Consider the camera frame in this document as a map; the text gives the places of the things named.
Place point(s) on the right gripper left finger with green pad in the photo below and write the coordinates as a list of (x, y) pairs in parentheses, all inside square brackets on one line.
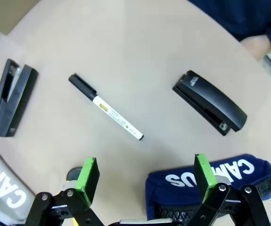
[(87, 183)]

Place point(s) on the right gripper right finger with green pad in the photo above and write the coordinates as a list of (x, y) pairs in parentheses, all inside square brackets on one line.
[(206, 179)]

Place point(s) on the blue Campus pencil case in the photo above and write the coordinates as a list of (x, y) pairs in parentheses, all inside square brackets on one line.
[(159, 195)]

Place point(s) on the white marker pen black cap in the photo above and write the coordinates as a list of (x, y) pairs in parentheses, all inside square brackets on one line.
[(116, 115)]

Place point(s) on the black stapler with white logo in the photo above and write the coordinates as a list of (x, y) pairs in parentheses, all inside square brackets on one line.
[(210, 99)]

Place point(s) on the black stapler wide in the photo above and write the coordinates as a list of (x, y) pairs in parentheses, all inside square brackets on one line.
[(1, 113)]

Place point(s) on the person's left hand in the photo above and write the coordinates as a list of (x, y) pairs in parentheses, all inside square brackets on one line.
[(255, 47)]

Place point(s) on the person in blue jacket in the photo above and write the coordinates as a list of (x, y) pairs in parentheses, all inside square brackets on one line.
[(232, 16)]

